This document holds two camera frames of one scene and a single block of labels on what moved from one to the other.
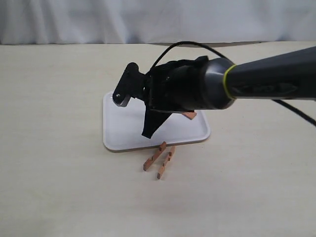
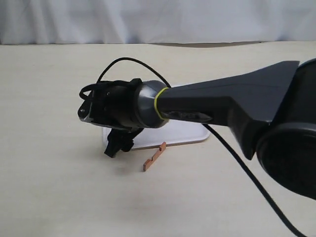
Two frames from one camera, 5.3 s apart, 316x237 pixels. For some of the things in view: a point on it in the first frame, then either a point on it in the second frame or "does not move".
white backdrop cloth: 27,22 does not move
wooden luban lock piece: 149,162 does not move
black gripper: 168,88 to 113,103
